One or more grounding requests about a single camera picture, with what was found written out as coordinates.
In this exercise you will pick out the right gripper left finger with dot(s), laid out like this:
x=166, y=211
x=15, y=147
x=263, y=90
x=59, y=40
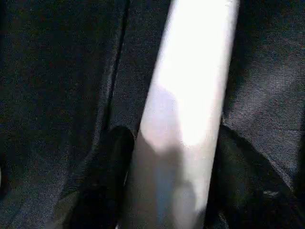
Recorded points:
x=104, y=186

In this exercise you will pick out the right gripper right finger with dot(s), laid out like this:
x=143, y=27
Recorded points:
x=245, y=190

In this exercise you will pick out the white plastic table leg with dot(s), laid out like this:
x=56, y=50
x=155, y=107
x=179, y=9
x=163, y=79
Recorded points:
x=186, y=95

